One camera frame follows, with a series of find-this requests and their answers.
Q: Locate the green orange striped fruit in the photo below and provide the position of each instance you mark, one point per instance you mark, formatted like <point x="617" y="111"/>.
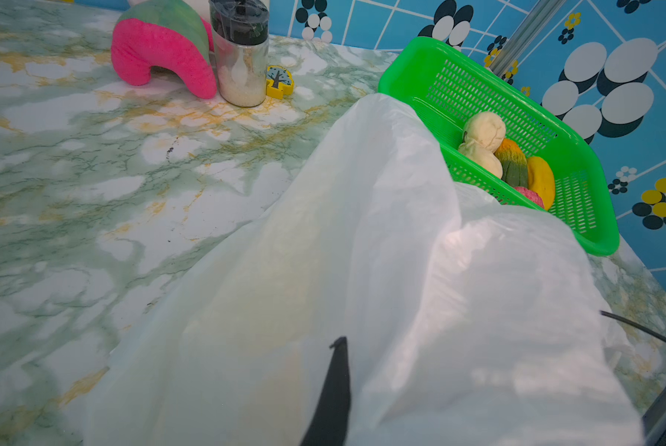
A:
<point x="514" y="164"/>

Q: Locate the pink green plush toy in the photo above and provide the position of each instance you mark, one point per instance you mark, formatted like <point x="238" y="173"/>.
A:
<point x="164" y="34"/>

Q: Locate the pale round fruit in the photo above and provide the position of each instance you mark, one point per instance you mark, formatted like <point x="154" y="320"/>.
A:
<point x="485" y="130"/>
<point x="482" y="156"/>

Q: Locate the right aluminium corner post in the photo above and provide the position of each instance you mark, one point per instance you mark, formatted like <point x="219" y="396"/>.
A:
<point x="538" y="17"/>

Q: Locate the white translucent plastic bag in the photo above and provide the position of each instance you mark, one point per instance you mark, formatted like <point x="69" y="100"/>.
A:
<point x="468" y="322"/>

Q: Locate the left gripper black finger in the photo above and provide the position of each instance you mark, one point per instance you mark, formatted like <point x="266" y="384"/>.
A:
<point x="330" y="422"/>

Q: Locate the green plastic basket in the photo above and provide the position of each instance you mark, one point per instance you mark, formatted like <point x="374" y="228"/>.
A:
<point x="445" y="89"/>

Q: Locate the red textured fruit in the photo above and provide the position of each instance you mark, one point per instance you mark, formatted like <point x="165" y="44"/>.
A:
<point x="531" y="195"/>

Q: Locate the small yellow tree toy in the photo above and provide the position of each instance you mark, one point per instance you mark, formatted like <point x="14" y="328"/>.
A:
<point x="279" y="82"/>

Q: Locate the clear jar black lid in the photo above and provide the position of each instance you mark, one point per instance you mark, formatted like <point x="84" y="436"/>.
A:
<point x="241" y="43"/>

